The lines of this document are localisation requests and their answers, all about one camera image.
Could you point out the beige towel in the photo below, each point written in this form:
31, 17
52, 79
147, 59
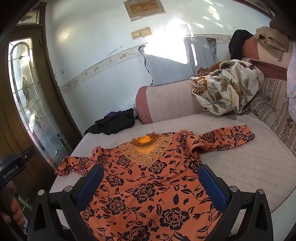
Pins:
270, 38

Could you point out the brown fuzzy cloth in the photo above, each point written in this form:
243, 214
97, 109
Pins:
205, 71

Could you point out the black garment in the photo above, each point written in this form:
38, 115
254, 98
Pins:
238, 44

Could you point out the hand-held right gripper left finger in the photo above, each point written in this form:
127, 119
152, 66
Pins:
90, 187

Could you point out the orange floral shirt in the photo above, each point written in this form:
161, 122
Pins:
148, 192

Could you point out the pink bolster cushion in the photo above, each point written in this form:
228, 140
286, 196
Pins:
171, 102

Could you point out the striped sofa cushion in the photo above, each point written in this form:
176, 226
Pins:
275, 104

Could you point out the person's left hand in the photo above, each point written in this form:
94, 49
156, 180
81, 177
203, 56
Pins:
16, 208

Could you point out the framed wall panel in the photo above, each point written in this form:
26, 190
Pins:
143, 9

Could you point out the black clothes pile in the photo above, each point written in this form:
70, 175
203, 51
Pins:
115, 121

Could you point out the light purple cloth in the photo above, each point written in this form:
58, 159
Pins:
291, 76

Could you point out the cream floral blanket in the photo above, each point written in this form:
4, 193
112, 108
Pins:
229, 88

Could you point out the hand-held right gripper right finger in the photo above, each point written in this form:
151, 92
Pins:
212, 185

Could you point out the beige wall switch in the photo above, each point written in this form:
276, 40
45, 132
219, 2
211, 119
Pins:
145, 32
136, 34

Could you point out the wooden glass door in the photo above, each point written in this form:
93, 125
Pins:
7, 139

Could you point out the grey pillow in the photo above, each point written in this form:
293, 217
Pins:
166, 69
203, 53

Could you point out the dark brown cushion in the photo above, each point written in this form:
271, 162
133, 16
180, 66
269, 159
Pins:
282, 23

